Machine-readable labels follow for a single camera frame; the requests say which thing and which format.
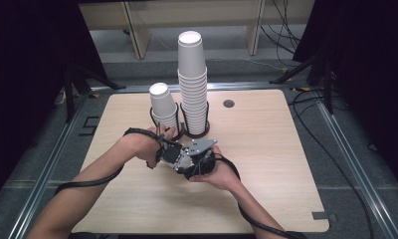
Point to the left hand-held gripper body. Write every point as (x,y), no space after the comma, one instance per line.
(172,152)

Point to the person's left hand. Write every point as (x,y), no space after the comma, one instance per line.
(140,146)

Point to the yellow tape piece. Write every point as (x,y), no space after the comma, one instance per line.
(301,89)
(286,73)

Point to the round grey table grommet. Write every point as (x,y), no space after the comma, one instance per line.
(229,103)

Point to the grey tape strip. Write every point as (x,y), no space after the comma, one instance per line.
(321,215)

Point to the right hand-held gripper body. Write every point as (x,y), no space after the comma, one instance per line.
(202,162)

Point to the dark double cup holder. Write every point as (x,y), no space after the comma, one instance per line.
(195,135)

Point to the metal floor rail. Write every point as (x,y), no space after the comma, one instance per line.
(134,89)
(356,172)
(44,176)

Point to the person's right hand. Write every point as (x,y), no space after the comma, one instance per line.
(220,176)

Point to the tall stack of white cups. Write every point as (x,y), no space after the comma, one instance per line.
(192,73)

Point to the black tripod stand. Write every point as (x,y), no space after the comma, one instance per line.
(71,89)
(327,86)

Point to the light wooden shelf unit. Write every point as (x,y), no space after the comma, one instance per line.
(140,36)

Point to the black curtain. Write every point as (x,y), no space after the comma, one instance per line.
(28,83)
(369,83)

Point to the short stack of white cups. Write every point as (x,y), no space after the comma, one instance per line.
(162,103)

